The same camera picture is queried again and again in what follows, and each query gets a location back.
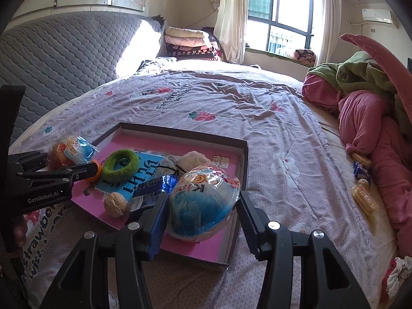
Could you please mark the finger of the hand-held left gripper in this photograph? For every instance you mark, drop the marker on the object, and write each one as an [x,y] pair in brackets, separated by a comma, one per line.
[29,161]
[64,175]

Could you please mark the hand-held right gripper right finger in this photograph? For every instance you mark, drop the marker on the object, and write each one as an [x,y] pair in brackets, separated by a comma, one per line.
[249,225]

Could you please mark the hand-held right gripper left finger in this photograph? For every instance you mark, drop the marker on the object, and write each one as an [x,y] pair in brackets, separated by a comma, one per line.
[157,228]

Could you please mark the blue white snack bag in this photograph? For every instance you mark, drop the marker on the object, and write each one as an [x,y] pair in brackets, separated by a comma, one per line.
[199,209]
[75,149]

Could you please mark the mandarin orange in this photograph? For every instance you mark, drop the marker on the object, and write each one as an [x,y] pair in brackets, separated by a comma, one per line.
[98,177]

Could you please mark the blue cookie packet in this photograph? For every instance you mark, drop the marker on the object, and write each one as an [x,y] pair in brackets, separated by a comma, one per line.
[144,193]

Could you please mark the walnut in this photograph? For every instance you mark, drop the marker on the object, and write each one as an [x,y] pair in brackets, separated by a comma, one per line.
[114,204]

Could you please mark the shallow brown cardboard box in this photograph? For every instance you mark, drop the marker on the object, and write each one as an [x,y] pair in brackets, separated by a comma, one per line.
[243,164]

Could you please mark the person's left hand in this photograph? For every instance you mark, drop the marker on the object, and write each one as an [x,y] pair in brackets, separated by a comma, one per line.
[20,231]

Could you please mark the pink book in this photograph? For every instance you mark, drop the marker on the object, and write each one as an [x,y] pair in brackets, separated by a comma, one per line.
[199,251]

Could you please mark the grey quilted headboard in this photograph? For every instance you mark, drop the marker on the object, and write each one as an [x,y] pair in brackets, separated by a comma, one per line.
[64,58]

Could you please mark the strawberry print bed sheet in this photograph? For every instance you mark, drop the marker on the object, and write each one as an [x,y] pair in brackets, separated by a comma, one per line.
[273,119]

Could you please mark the yellow wrapped snack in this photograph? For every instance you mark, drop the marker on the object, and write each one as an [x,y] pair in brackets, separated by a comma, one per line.
[362,160]
[365,199]

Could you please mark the small blue wrapped snack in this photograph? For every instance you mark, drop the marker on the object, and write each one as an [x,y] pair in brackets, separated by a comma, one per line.
[360,170]

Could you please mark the dark patterned cloth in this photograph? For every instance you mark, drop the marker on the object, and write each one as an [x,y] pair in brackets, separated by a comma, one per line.
[154,64]

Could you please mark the red white floral cloth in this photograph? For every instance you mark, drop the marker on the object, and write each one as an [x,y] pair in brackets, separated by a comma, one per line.
[397,276]

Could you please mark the pink quilt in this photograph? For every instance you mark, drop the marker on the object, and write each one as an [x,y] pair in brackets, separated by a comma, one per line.
[363,116]

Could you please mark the patterned window sill cushion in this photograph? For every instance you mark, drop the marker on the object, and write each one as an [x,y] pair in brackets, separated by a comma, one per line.
[305,57]

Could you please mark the stack of folded blankets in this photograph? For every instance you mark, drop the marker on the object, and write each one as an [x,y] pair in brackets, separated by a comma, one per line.
[186,43]

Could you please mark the green blanket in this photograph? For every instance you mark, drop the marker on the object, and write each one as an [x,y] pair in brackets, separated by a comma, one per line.
[360,70]

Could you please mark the dark framed window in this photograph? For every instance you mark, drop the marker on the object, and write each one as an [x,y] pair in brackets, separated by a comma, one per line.
[289,38]

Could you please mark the cream curtain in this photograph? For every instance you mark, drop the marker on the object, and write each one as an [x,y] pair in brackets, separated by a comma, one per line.
[230,16]

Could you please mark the sheer white curtain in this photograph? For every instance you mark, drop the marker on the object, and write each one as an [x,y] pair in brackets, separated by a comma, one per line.
[330,22]

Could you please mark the black television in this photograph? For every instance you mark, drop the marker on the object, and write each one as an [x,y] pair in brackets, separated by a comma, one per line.
[409,64]

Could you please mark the white air conditioner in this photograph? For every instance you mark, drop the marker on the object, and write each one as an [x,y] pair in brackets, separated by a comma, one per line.
[376,15]

